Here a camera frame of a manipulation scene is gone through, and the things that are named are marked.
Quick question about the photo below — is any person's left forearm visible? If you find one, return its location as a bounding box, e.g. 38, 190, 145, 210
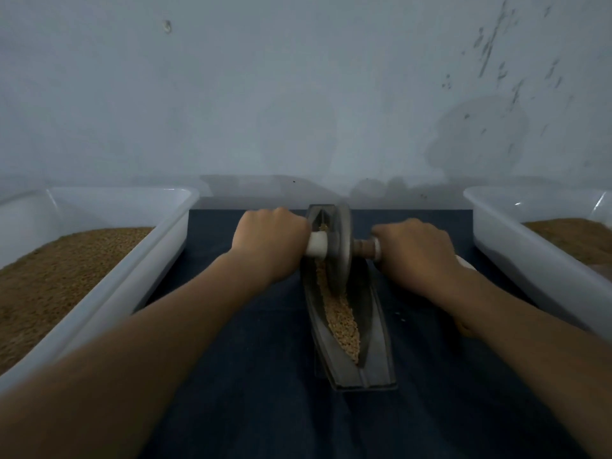
0, 253, 273, 459

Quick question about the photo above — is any person's right hand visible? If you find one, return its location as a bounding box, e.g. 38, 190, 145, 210
371, 219, 462, 298

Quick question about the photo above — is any orange handled brush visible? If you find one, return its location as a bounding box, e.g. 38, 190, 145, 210
453, 315, 477, 339

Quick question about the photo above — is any boat-shaped metal grinding trough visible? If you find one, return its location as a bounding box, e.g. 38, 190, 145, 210
301, 204, 398, 391

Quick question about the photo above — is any metal grinding wheel with handles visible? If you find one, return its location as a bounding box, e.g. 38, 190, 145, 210
306, 201, 383, 291

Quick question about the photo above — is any person's right forearm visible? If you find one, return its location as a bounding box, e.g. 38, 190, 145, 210
425, 270, 612, 459

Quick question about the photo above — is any small ground grain portion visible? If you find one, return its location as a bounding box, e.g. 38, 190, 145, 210
316, 224, 363, 365

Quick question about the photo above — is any dark blue tablecloth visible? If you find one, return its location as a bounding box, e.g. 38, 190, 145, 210
138, 208, 594, 459

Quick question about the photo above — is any person's left hand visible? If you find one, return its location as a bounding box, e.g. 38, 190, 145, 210
229, 207, 313, 285

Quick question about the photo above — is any white plastic tray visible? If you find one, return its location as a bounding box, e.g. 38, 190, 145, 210
463, 184, 612, 340
0, 186, 201, 398

